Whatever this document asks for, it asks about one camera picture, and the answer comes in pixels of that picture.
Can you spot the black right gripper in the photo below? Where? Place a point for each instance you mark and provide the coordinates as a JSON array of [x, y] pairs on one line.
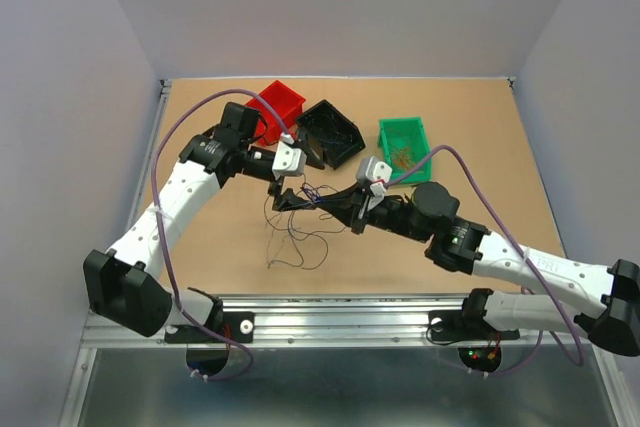
[[347, 204]]

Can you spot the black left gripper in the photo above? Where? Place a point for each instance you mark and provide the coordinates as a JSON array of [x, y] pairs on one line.
[[288, 198]]

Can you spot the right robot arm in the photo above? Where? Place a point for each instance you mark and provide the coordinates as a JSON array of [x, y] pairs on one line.
[[597, 302]]

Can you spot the black plastic bin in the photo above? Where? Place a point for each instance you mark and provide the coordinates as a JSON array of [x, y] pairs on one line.
[[332, 135]]

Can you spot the red plastic bin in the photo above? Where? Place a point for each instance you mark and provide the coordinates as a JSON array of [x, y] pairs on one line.
[[286, 102]]

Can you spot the green plastic bin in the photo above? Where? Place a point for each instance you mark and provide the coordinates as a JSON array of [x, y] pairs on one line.
[[403, 143]]

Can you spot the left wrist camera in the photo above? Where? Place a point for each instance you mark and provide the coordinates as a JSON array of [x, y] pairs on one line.
[[289, 159]]

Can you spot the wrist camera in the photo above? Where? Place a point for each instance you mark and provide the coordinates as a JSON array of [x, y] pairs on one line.
[[289, 159], [373, 176]]

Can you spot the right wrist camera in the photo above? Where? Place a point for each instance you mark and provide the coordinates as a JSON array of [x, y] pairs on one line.
[[373, 176]]

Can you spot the aluminium table frame rail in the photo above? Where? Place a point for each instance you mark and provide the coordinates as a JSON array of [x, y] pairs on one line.
[[357, 355]]

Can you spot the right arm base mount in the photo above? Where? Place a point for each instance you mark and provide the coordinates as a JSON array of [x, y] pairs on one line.
[[449, 326]]

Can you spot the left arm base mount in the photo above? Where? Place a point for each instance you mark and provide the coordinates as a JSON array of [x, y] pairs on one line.
[[235, 325]]

